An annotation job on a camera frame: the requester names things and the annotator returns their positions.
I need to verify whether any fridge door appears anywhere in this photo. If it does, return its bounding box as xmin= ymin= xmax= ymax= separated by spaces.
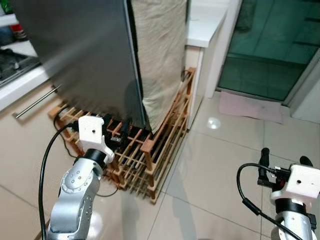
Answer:
xmin=10 ymin=0 xmax=149 ymax=132

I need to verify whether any dark green glass door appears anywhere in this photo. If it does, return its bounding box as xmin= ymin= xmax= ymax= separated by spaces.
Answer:
xmin=218 ymin=0 xmax=320 ymax=102

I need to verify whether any pink floor mat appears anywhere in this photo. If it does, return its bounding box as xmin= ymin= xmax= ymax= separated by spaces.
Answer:
xmin=218 ymin=91 xmax=285 ymax=125

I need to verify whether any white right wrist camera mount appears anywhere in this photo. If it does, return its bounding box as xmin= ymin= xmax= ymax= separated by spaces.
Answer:
xmin=270 ymin=164 xmax=320 ymax=204

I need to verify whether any thin black power cord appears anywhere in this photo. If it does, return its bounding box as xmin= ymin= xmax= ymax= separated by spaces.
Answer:
xmin=94 ymin=186 xmax=122 ymax=199

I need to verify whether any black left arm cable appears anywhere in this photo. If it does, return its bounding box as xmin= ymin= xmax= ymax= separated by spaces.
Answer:
xmin=38 ymin=122 xmax=81 ymax=240

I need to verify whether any steel cabinet bar handle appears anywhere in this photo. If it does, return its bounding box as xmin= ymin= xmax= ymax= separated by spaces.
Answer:
xmin=14 ymin=84 xmax=61 ymax=120

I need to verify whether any wooden slatted rack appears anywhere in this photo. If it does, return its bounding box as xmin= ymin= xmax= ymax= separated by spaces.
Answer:
xmin=48 ymin=67 xmax=197 ymax=205

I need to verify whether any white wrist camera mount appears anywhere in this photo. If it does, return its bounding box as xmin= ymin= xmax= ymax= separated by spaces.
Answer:
xmin=270 ymin=164 xmax=320 ymax=204
xmin=77 ymin=115 xmax=115 ymax=164

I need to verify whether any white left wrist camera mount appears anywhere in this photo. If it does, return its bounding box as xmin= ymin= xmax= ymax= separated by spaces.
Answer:
xmin=77 ymin=115 xmax=115 ymax=164

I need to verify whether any white countertop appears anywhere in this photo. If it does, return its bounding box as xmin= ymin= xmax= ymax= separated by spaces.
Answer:
xmin=185 ymin=0 xmax=232 ymax=49

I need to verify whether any beige cloth cover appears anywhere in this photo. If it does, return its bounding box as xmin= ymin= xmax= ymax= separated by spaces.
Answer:
xmin=131 ymin=0 xmax=189 ymax=132

